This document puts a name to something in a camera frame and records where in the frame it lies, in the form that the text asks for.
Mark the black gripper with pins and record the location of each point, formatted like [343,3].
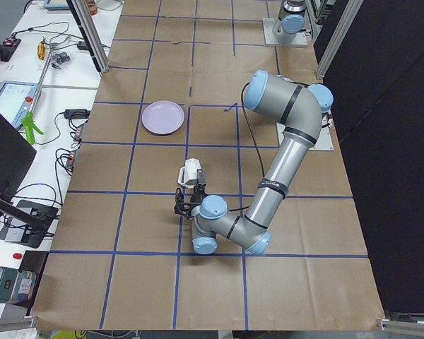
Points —
[198,195]

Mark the white faceted cup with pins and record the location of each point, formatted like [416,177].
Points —
[188,173]

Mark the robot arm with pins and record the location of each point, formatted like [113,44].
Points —
[299,109]
[291,23]

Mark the lavender plate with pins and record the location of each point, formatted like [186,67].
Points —
[163,117]

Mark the brown paper table cover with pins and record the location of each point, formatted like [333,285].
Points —
[121,258]

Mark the black power adapter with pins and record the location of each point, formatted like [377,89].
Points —
[76,113]

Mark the green reacher grabber tool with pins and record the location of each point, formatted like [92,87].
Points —
[27,121]

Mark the black monitor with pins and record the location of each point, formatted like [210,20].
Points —
[16,158]

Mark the blue teach pendant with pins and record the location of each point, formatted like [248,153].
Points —
[15,100]

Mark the yellow tool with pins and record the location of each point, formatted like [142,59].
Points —
[41,50]

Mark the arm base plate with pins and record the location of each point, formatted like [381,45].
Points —
[274,35]
[324,142]

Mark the aluminium frame post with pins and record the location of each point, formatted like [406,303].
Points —
[84,21]

